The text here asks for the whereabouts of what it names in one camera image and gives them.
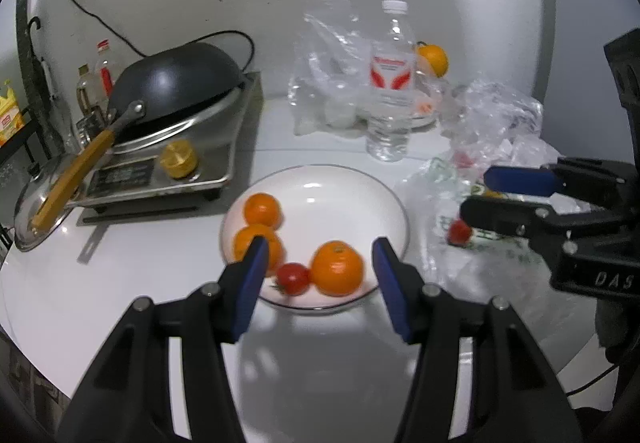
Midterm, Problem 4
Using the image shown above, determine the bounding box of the red cherry tomato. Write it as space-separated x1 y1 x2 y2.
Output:
276 263 311 296
447 219 473 247

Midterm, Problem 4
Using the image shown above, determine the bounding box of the mandarin orange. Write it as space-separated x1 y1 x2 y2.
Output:
243 193 282 229
232 222 286 274
309 241 364 297

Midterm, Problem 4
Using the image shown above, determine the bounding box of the small yellow kumquat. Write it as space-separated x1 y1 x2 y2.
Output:
482 190 506 198

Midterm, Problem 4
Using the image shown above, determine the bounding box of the red tomato in bag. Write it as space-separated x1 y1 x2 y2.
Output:
452 152 475 169

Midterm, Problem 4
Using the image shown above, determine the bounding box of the printed plastic fruit bag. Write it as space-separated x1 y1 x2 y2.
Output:
397 157 546 284

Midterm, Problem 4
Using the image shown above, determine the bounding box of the crumpled clear plastic bag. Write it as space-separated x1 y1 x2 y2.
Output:
439 78 560 172

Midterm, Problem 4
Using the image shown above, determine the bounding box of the small plate with peels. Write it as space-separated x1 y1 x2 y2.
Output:
411 89 442 129

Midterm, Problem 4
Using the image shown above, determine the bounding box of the large orange with leaf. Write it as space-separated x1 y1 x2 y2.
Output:
416 41 449 78

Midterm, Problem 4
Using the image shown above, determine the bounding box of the white round plate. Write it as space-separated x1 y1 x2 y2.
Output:
219 165 409 315

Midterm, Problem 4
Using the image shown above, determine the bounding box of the clear plastic water bottle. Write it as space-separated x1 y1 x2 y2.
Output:
366 0 416 163

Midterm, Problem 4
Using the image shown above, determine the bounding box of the steel pot lid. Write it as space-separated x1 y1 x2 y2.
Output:
13 153 76 252

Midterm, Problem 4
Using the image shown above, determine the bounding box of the silver induction cooker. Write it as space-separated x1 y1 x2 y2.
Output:
67 72 262 211

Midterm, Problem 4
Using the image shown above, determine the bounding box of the black metal rack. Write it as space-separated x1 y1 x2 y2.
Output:
0 119 47 244

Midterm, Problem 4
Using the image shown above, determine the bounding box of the yellow detergent bottle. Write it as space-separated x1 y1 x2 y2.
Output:
0 79 24 146

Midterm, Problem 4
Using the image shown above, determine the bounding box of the dark oil bottle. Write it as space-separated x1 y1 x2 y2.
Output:
76 64 105 116

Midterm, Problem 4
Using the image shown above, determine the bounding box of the black umbrella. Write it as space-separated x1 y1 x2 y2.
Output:
25 16 58 150

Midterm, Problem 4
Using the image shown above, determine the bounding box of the black wok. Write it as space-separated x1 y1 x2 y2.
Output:
32 44 247 231

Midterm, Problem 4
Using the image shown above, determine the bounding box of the red label sauce bottle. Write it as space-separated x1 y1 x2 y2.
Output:
96 39 118 98

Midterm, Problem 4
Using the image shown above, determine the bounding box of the black cooker power cable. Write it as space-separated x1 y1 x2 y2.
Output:
66 0 256 74

